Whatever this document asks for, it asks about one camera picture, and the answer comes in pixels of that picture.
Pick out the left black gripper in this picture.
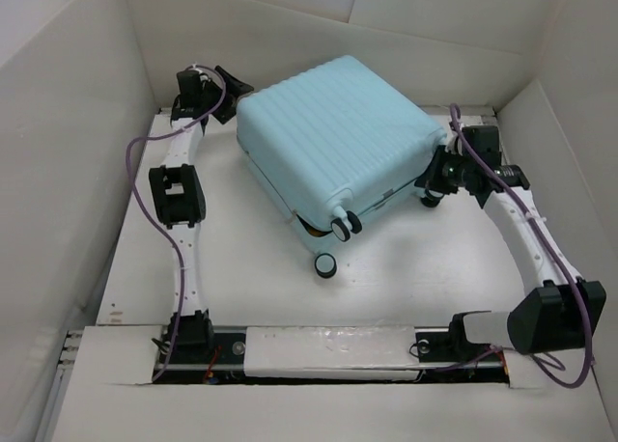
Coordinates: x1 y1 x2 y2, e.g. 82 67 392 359
199 66 253 122

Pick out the light blue hardshell suitcase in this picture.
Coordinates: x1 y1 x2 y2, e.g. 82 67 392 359
237 56 447 279

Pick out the orange tie-dye cloth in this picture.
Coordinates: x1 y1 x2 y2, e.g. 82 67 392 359
303 222 329 237

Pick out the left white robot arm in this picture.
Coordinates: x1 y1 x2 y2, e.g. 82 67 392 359
148 65 253 362

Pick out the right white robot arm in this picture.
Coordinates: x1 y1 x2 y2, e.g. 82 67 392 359
416 125 606 359

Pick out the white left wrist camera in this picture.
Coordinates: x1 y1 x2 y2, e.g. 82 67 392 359
188 63 212 80

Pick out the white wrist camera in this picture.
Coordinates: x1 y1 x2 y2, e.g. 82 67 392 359
188 63 212 80
446 120 464 155

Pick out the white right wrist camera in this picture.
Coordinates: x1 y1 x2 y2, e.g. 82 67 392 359
446 120 464 155

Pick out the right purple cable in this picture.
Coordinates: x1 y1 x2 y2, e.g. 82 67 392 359
448 103 596 389

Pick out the purple cable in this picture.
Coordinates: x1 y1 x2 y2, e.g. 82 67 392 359
448 103 596 389
124 64 228 376

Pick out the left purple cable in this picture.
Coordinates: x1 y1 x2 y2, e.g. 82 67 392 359
124 64 228 376

